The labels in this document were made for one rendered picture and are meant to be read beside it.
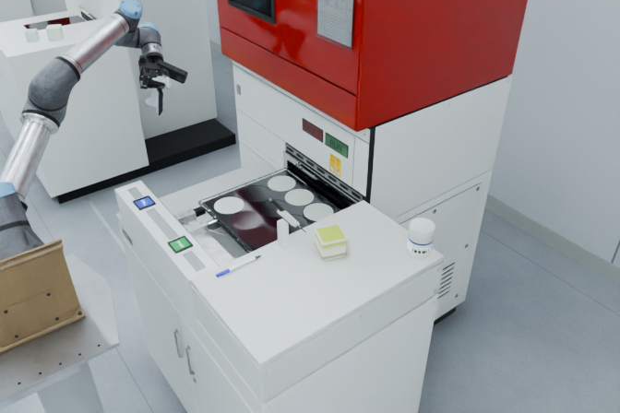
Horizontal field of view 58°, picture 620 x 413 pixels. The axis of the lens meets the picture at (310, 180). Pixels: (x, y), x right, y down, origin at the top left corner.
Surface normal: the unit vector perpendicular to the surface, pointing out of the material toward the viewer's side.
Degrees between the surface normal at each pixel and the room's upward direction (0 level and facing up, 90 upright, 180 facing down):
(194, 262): 0
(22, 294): 90
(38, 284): 90
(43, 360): 0
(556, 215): 90
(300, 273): 0
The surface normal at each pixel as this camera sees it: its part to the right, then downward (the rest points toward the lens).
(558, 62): -0.80, 0.33
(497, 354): 0.00, -0.83
